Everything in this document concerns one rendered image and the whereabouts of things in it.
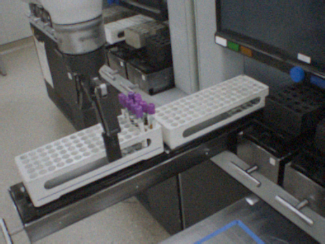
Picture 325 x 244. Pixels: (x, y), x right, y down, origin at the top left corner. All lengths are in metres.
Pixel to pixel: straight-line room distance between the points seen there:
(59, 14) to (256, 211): 0.47
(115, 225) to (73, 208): 1.07
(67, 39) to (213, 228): 0.40
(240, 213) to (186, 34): 0.60
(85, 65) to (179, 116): 0.28
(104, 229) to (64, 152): 1.08
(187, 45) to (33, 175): 0.60
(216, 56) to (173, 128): 0.28
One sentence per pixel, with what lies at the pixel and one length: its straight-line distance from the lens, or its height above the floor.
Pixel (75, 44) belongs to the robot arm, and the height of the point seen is 1.10.
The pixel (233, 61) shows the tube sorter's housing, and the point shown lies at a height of 0.89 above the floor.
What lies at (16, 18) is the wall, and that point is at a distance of 4.34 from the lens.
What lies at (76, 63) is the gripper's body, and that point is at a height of 1.06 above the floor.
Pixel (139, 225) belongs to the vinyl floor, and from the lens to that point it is 1.84.
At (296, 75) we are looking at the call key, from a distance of 0.80.
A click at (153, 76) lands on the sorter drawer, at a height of 0.79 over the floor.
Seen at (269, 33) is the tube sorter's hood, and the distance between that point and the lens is 0.86.
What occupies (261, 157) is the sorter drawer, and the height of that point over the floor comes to 0.78.
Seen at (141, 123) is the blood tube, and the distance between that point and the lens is 0.80.
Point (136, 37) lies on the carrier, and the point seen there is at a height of 0.86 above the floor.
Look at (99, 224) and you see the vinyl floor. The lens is 1.89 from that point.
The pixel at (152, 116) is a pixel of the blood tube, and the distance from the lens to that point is 0.80.
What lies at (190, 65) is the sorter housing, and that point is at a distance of 1.17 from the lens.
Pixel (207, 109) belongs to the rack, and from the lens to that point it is 0.91.
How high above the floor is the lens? 1.32
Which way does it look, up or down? 32 degrees down
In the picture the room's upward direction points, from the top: 6 degrees counter-clockwise
